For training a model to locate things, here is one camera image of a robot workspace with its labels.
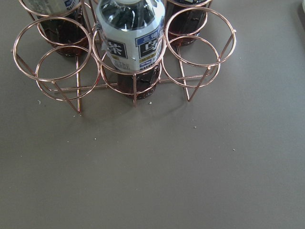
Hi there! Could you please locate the dark tea bottle middle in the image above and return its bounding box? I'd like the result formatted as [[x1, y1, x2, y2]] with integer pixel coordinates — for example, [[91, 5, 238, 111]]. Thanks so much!
[[164, 0, 211, 40]]

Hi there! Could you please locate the dark tea bottle near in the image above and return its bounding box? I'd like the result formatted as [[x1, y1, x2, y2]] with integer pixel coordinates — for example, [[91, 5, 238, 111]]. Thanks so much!
[[96, 0, 165, 99]]

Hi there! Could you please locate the dark tea bottle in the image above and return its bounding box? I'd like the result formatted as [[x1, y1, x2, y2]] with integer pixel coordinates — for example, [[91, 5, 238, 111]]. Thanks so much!
[[96, 0, 165, 99], [164, 0, 211, 40], [24, 0, 88, 57]]

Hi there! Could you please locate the copper wire bottle rack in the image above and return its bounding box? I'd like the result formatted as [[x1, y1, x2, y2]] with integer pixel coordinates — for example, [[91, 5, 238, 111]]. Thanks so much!
[[11, 0, 237, 114]]

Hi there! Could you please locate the cream rabbit tray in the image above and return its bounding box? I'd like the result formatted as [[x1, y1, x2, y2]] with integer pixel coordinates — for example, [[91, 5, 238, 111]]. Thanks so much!
[[300, 0, 305, 13]]

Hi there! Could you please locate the dark tea bottle far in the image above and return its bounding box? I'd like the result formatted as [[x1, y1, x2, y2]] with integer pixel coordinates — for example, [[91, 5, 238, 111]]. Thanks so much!
[[24, 0, 88, 57]]

